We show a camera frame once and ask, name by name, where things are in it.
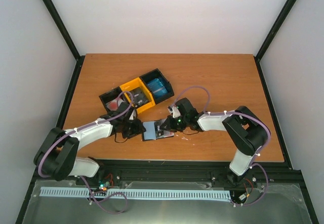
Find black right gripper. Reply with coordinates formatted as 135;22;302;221
160;115;188;133

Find black vip card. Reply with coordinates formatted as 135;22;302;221
154;120;174;140

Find black card holder wallet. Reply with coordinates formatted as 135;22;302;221
142;119;165;141

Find red white credit cards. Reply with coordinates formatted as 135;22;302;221
106;99;124;111

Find black bin with red cards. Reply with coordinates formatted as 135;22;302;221
99;87;129;113

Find yellow bin with black cards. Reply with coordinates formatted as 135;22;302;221
120;77;155;114

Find black bin with blue cards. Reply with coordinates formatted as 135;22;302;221
140;68;174;104

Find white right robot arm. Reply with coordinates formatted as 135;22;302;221
157;106;271;176

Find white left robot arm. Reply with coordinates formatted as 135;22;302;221
33;103;146;185

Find black vip cards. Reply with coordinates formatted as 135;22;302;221
130;87;149;108

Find blue cards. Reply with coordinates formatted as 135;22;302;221
147;77;170;102

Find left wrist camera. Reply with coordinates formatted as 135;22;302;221
129;110;137;120

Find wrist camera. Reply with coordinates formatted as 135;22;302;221
168;98;195;118
129;110;137;120

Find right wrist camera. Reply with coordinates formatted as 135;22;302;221
168;98;195;118

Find light blue cable duct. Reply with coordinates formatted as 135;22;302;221
39;187;231;202

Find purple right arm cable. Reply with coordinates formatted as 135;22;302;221
172;86;272;207

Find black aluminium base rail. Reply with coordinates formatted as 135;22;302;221
32;159;303;187

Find black frame post left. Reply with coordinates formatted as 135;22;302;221
31;0;82;61

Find black frame post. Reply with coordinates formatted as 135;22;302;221
31;0;82;61
255;0;308;61

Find black frame post right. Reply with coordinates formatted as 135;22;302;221
255;0;308;61

